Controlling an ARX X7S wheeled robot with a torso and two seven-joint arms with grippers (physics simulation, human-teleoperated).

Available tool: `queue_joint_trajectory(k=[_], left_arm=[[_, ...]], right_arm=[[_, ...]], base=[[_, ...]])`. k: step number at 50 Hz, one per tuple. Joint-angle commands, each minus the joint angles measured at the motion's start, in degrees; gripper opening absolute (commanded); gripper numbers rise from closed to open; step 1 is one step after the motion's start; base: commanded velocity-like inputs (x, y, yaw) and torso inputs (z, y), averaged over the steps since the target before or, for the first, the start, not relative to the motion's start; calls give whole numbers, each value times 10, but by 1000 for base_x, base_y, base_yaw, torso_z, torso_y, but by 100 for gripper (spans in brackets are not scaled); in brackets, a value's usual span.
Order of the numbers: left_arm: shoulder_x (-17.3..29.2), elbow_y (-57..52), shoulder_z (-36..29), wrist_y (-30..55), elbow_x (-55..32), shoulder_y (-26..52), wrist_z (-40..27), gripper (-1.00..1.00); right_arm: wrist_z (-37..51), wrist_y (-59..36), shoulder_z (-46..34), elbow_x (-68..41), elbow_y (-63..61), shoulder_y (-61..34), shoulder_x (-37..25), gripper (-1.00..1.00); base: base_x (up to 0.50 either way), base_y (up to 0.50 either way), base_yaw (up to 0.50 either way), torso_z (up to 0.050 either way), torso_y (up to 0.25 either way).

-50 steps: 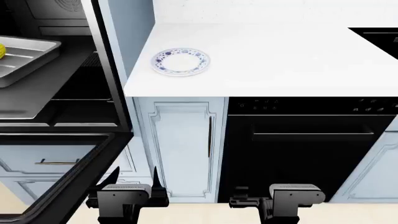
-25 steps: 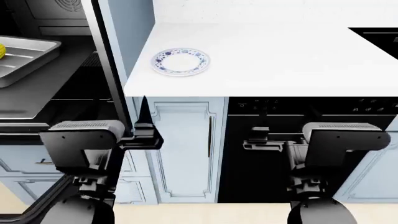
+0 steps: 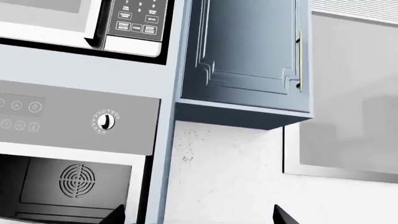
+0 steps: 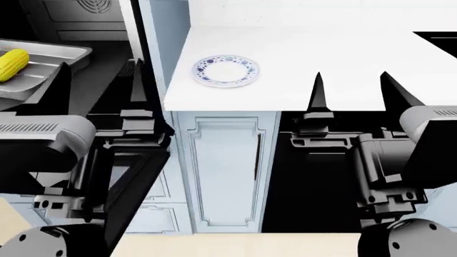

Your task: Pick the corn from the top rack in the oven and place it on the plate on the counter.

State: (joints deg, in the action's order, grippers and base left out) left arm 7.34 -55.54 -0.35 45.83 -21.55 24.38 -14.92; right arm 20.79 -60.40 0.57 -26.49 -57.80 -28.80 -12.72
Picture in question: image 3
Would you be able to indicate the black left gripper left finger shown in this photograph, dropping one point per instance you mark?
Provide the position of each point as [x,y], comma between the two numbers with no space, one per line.
[115,215]

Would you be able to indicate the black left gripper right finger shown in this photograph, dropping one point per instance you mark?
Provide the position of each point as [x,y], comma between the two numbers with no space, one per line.
[283,215]

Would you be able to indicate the round oven convection fan grille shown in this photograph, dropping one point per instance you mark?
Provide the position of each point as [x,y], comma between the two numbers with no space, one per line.
[77,180]

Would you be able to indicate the round oven control knob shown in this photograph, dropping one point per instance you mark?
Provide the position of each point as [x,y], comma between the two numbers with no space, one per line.
[105,121]

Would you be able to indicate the blue tall appliance cabinet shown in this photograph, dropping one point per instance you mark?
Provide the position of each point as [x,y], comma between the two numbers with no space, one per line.
[161,93]

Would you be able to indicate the white microwave with keypad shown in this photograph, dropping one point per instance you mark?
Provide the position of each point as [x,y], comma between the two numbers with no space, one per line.
[93,23]

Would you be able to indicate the grey built-in wall oven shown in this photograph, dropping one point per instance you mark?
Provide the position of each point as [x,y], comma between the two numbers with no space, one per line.
[77,140]

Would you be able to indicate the blue wall cabinet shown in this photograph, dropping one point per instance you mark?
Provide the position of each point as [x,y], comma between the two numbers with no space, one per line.
[245,60]

